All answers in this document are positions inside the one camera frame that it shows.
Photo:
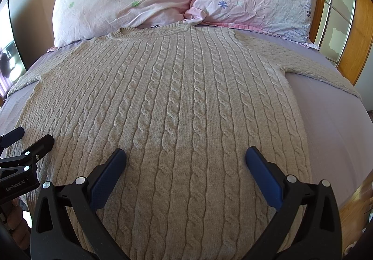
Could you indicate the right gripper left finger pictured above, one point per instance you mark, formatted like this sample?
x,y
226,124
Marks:
x,y
66,225

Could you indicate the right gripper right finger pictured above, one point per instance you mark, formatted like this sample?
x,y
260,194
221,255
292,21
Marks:
x,y
319,234

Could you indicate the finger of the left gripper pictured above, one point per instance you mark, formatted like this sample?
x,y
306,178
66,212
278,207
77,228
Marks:
x,y
25,163
13,136

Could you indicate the beige cable-knit sweater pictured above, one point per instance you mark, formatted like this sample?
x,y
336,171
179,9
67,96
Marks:
x,y
184,103

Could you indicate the person's left hand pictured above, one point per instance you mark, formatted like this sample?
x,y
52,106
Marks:
x,y
19,226

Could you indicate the dark framed monitor screen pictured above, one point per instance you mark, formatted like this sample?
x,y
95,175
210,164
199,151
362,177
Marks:
x,y
12,67

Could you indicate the wooden headboard with panels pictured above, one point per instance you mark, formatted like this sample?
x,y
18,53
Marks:
x,y
343,31

